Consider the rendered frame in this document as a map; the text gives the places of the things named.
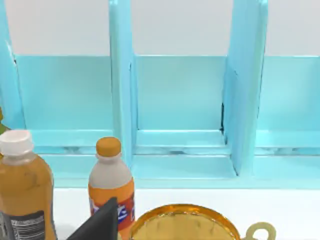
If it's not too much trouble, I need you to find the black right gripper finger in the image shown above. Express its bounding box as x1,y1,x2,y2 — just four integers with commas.
65,197,119,240

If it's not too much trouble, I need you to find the orange soda bottle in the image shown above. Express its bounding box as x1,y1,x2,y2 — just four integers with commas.
87,136,136,240

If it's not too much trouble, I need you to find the gold trophy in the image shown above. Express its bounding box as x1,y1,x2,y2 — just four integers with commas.
129,203,278,240

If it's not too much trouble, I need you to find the brown bottle with white cap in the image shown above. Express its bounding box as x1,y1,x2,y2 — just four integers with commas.
0,129,58,240

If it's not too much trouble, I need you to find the light blue rack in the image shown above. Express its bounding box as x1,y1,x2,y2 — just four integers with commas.
0,0,320,190

